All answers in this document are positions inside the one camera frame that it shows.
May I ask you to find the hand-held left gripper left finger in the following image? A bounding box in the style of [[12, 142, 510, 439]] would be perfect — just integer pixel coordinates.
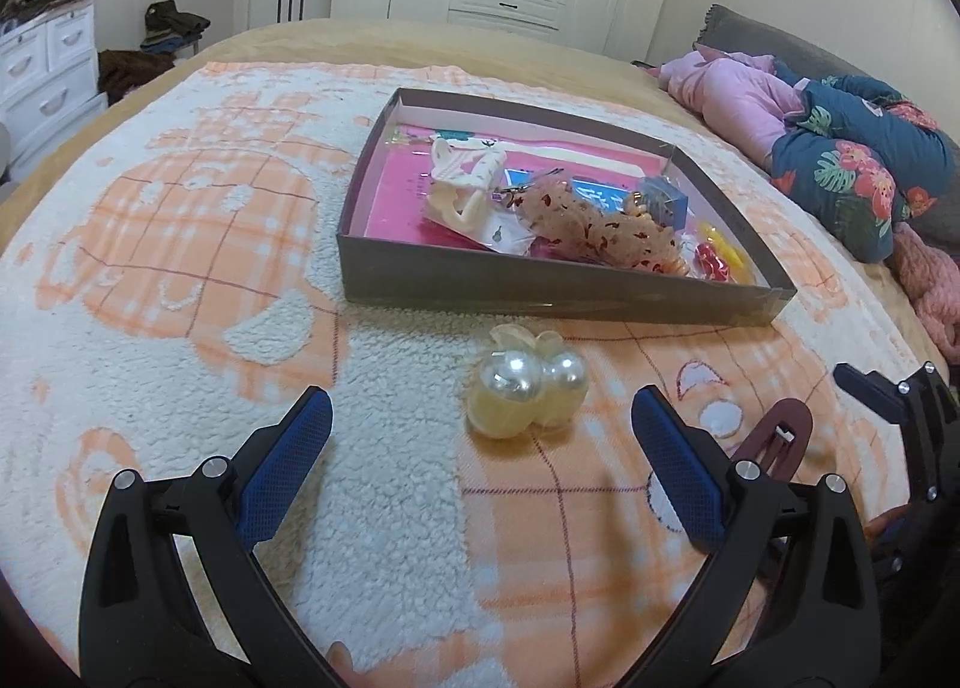
[[79, 386, 353, 688]]

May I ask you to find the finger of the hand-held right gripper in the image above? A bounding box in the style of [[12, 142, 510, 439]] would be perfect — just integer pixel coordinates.
[[834, 361, 960, 503]]

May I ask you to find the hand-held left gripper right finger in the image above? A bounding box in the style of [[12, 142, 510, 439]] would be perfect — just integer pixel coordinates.
[[631, 384, 883, 688]]

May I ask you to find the maroon hair claw clip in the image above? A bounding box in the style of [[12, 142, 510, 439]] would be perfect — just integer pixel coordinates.
[[731, 397, 815, 468]]

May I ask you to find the pearl hair clip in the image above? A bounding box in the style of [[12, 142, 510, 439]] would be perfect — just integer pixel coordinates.
[[466, 324, 587, 441]]

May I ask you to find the brown cardboard box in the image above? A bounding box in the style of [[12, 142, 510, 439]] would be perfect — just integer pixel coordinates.
[[334, 86, 797, 327]]

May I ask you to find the floral fabric hair bow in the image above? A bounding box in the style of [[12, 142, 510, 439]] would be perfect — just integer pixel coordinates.
[[517, 179, 691, 278]]

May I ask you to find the small blue box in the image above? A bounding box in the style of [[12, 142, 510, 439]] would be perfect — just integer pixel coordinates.
[[641, 176, 689, 228]]

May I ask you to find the cream hair claw clip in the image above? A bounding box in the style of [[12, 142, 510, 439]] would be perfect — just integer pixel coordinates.
[[424, 136, 518, 239]]

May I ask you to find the pink knitted blanket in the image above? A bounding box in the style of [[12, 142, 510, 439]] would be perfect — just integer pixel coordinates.
[[892, 223, 960, 356]]

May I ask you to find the small red hair accessory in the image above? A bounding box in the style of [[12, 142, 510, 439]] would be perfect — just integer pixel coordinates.
[[694, 244, 733, 282]]

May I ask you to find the orange and white fleece blanket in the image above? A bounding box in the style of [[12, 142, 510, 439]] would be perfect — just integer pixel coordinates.
[[0, 61, 947, 688]]

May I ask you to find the small clear plastic bag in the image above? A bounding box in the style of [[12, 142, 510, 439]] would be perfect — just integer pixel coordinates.
[[480, 208, 542, 258]]

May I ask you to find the pink book with blue label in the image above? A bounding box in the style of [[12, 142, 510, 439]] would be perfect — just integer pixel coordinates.
[[366, 121, 676, 261]]

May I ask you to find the pink clothing bundle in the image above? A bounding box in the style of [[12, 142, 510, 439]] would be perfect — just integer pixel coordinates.
[[658, 50, 808, 168]]

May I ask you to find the grey pillow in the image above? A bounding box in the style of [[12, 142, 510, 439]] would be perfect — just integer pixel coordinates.
[[694, 4, 960, 156]]

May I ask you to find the pile of dark clothes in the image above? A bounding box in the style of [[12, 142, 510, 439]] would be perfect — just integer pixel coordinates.
[[97, 50, 178, 106], [142, 0, 212, 56]]

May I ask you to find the tan bedspread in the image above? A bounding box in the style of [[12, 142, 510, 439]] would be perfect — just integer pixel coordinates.
[[0, 19, 960, 389]]

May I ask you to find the white drawer cabinet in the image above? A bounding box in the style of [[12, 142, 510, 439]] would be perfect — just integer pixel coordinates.
[[0, 0, 110, 173]]

